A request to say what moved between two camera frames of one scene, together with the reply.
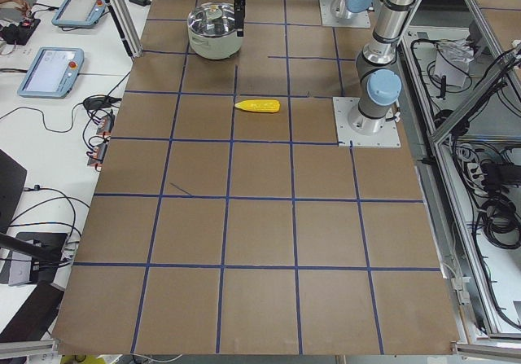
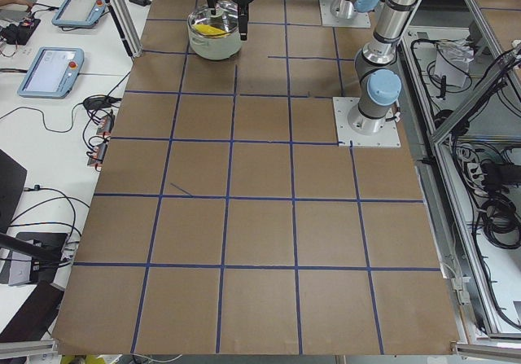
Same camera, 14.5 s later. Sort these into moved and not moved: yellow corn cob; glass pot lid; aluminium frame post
Moved: yellow corn cob
Not moved: glass pot lid; aluminium frame post
